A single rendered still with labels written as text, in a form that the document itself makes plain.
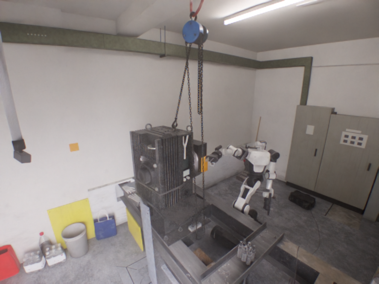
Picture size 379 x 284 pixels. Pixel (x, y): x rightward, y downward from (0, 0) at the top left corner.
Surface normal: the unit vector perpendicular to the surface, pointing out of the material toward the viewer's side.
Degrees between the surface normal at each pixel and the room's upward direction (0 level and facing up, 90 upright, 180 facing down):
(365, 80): 90
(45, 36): 90
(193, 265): 0
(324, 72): 90
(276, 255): 90
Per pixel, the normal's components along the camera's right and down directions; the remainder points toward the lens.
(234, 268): 0.00, -0.96
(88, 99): 0.62, 0.22
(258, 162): 0.06, 0.20
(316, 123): -0.79, 0.18
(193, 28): -0.56, 0.26
